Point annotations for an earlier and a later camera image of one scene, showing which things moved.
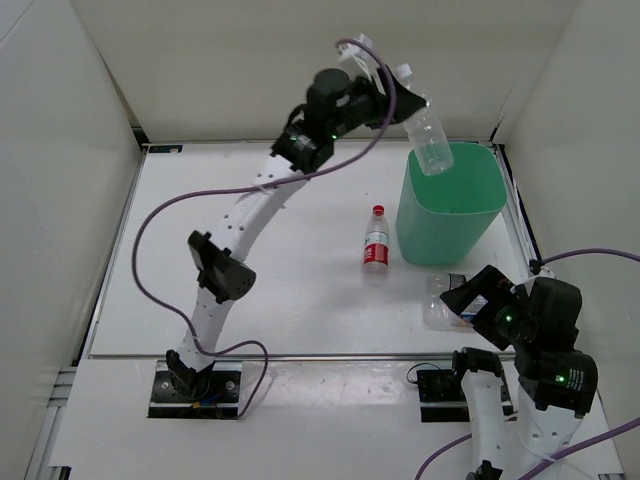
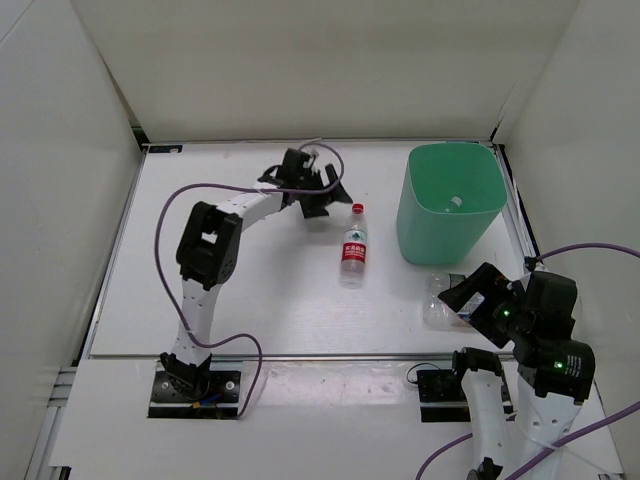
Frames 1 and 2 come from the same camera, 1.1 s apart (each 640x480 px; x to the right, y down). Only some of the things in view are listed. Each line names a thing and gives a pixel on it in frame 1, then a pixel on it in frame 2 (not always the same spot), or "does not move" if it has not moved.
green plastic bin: (442, 219) does not move
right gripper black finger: (489, 282) does not move
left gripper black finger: (397, 87) to (339, 194)
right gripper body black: (503, 320) does not move
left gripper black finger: (407, 102) to (314, 207)
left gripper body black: (366, 107) to (309, 183)
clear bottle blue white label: (437, 312) does not move
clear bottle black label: (443, 282) does not move
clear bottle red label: (376, 244) to (354, 250)
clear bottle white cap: (433, 150) to (457, 200)
